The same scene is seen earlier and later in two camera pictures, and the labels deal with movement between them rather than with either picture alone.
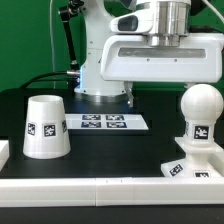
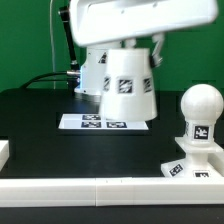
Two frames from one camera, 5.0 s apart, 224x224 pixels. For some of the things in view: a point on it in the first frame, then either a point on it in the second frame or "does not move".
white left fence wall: [4, 152] does not move
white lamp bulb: [201, 104] does not move
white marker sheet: [106, 122] does not move
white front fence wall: [110, 192] does not move
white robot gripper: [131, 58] to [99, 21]
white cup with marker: [46, 128] to [128, 92]
